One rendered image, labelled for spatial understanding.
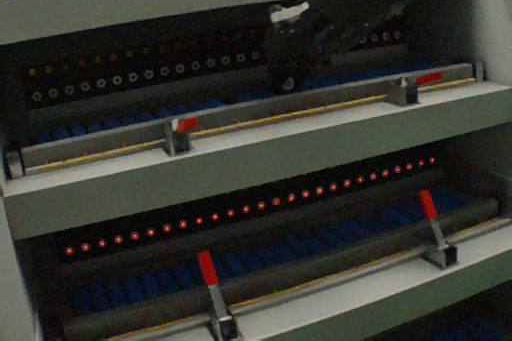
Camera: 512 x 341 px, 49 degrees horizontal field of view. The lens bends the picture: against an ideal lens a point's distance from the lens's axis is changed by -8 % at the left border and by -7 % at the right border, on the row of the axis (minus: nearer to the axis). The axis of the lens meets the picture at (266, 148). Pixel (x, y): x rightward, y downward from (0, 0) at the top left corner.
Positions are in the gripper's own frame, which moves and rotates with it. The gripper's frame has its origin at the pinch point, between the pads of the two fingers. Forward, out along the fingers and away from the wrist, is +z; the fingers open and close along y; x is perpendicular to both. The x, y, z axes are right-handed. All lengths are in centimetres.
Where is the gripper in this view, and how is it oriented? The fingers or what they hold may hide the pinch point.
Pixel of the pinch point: (291, 66)
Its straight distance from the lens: 68.3
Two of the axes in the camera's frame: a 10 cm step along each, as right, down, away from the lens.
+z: -2.7, 2.8, 9.2
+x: 2.8, 9.4, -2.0
